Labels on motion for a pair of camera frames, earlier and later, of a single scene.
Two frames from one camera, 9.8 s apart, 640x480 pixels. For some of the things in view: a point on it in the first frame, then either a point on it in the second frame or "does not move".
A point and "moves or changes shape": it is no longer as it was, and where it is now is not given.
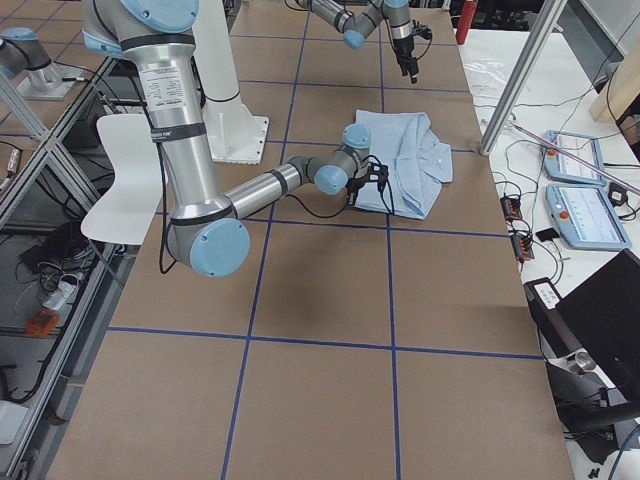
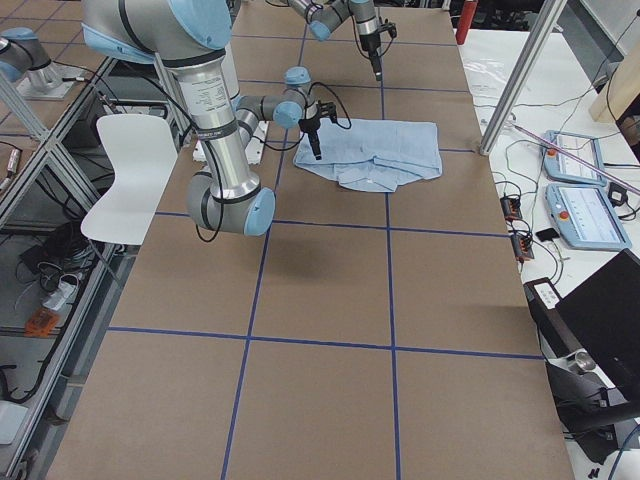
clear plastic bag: [486, 76] does not move
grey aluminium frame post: [534, 47] does not move
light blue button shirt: [418, 159] moves or changes shape
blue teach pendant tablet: [561, 166] does not move
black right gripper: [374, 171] → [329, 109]
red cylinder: [465, 21] does not move
